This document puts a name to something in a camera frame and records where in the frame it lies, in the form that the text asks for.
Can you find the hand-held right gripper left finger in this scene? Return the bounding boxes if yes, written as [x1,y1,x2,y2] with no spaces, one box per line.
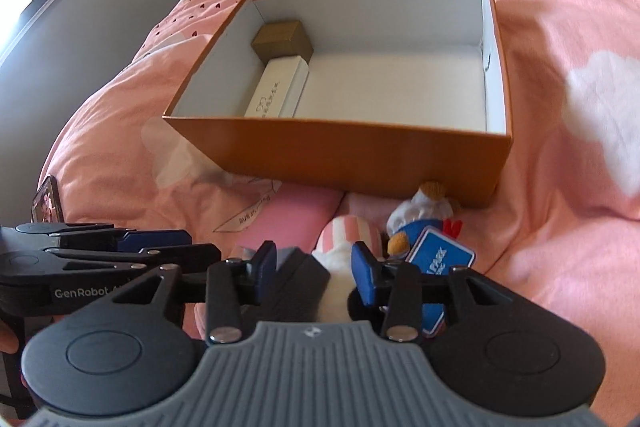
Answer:
[105,241,277,344]

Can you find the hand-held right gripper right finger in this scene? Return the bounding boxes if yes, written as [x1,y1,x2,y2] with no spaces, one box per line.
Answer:
[350,243,518,342]

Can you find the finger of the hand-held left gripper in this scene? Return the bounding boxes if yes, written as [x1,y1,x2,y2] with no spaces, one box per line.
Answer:
[45,243,222,279]
[15,222,193,254]

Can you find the pink striped plush toy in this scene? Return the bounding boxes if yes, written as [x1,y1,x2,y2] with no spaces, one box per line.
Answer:
[312,215,385,323]

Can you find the pale pink fuzzy pouch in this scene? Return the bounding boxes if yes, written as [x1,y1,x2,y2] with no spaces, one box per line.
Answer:
[347,192,418,238]

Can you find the orange cardboard box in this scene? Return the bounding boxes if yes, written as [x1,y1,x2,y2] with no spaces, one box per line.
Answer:
[162,0,514,210]

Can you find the person's left hand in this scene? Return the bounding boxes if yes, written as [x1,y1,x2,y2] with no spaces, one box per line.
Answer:
[0,321,22,355]

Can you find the blue duck plush toy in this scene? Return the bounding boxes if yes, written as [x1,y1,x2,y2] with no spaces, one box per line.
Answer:
[386,181,463,258]

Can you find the phone with picture screen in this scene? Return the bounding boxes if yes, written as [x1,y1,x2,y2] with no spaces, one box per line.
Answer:
[31,175,65,224]

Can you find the long white box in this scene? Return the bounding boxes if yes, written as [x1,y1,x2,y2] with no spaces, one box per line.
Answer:
[245,55,310,120]

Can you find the small brown box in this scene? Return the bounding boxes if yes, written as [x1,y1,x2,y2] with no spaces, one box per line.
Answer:
[251,20,314,64]

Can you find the pink printed blanket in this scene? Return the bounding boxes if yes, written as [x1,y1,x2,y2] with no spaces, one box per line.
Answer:
[37,0,640,427]

